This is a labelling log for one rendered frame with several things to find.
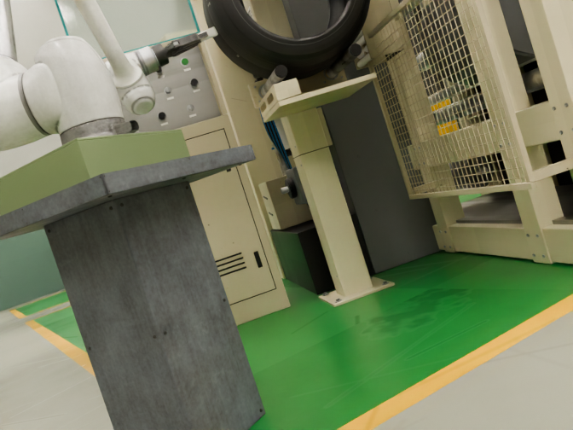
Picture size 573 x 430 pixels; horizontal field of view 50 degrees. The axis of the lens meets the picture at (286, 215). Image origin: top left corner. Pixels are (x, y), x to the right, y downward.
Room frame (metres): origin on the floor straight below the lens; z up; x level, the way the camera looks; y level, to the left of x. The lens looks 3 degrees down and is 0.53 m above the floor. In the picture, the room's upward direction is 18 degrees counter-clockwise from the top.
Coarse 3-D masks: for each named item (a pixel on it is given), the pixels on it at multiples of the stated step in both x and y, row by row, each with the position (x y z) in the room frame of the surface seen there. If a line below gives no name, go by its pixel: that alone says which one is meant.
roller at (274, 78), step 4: (276, 68) 2.11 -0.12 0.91; (280, 68) 2.11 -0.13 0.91; (284, 68) 2.12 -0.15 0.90; (276, 72) 2.11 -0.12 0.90; (280, 72) 2.11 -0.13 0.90; (284, 72) 2.11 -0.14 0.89; (272, 76) 2.17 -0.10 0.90; (276, 76) 2.12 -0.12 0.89; (280, 76) 2.11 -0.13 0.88; (284, 76) 2.12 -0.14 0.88; (268, 80) 2.26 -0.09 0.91; (272, 80) 2.19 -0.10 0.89; (276, 80) 2.16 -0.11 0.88; (280, 80) 2.16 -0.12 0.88; (264, 84) 2.34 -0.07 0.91; (268, 84) 2.28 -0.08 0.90; (272, 84) 2.24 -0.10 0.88; (264, 88) 2.35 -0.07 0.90; (268, 88) 2.31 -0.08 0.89; (264, 92) 2.39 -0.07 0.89
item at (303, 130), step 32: (256, 0) 2.49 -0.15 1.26; (288, 32) 2.51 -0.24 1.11; (288, 128) 2.52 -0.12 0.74; (320, 128) 2.51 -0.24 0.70; (320, 160) 2.50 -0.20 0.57; (320, 192) 2.49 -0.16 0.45; (320, 224) 2.51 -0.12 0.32; (352, 224) 2.51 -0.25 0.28; (352, 256) 2.50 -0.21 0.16; (352, 288) 2.49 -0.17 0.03
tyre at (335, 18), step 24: (216, 0) 2.11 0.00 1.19; (336, 0) 2.45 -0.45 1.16; (360, 0) 2.17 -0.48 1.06; (216, 24) 2.16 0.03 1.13; (240, 24) 2.10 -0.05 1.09; (336, 24) 2.15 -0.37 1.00; (360, 24) 2.20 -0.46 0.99; (240, 48) 2.14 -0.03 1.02; (264, 48) 2.11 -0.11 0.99; (288, 48) 2.12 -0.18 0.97; (312, 48) 2.13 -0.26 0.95; (336, 48) 2.17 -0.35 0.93; (264, 72) 2.25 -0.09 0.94; (288, 72) 2.21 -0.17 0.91; (312, 72) 2.28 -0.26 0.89
